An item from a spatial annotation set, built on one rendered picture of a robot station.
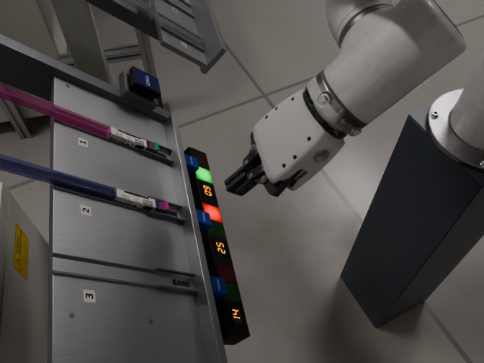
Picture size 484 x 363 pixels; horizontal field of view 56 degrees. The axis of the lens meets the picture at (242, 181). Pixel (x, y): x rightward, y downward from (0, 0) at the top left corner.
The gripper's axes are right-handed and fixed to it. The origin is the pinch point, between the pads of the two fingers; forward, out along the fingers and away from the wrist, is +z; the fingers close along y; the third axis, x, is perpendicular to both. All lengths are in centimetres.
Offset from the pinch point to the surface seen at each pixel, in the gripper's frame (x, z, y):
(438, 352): -91, 21, -15
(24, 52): 26.5, 9.0, 19.2
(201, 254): 2.5, 8.1, -7.6
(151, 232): 8.6, 10.3, -4.2
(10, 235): 15.1, 41.2, 11.3
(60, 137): 21.1, 10.2, 7.2
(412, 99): -118, -4, 78
